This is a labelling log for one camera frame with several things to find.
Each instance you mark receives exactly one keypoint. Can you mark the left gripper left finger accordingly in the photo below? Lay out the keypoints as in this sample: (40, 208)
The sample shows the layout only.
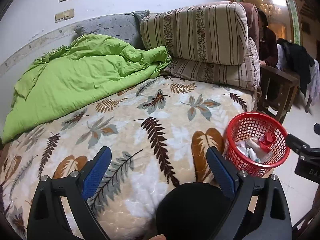
(47, 218)

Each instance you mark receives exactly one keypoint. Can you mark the green quilt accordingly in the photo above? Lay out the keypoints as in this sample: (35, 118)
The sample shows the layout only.
(69, 78)

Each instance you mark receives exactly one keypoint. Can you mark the grey quilted pillow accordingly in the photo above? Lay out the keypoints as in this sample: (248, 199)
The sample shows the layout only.
(125, 27)

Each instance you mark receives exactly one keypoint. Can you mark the wall switch plate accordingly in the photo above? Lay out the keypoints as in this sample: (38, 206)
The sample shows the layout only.
(65, 15)

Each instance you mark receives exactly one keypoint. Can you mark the wooden chair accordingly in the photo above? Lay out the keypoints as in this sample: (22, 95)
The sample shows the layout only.
(287, 86)

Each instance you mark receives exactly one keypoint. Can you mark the striped cushion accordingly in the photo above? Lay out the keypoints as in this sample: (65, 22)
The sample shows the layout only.
(212, 33)
(245, 76)

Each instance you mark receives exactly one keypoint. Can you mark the red plastic basket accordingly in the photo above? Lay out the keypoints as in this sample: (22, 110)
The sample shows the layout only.
(243, 133)

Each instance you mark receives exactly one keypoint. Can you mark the striped lower cushion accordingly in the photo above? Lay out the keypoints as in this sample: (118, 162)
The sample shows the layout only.
(245, 76)

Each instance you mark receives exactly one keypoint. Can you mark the dark clothes on chair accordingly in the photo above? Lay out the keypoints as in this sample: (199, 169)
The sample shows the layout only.
(298, 61)

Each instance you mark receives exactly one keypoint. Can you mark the seated person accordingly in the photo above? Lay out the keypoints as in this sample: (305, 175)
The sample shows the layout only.
(268, 52)

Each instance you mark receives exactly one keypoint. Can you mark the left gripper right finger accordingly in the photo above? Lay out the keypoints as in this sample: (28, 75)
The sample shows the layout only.
(258, 209)

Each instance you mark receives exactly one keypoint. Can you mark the striped upper cushion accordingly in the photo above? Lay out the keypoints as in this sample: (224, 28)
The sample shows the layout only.
(212, 33)

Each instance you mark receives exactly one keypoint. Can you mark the red crumpled wrapper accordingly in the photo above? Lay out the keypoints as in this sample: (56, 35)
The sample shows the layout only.
(266, 141)

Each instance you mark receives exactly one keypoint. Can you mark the leaf pattern blanket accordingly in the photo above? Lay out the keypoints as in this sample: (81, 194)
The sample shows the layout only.
(158, 132)

